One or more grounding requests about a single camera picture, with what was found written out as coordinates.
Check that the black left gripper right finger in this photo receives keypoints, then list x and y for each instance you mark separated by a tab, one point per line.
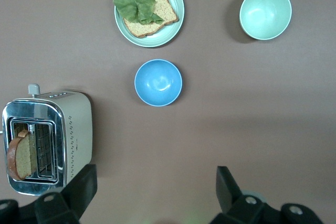
228	192

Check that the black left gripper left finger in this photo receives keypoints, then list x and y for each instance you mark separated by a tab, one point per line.
78	192

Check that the blue bowl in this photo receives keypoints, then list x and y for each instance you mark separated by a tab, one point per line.
157	82

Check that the light green bowl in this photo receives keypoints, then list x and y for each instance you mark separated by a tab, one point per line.
265	14

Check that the beige and chrome toaster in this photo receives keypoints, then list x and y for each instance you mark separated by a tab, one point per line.
78	129

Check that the bread slice with red-brown crust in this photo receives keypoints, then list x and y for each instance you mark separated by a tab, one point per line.
22	155

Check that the brown table cloth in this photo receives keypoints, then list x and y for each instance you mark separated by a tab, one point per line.
236	108

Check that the light green plate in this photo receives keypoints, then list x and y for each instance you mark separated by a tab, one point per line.
170	33

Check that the green lettuce leaf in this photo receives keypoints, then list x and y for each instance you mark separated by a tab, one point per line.
131	6

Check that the brown bread slice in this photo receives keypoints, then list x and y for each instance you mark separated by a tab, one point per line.
164	6

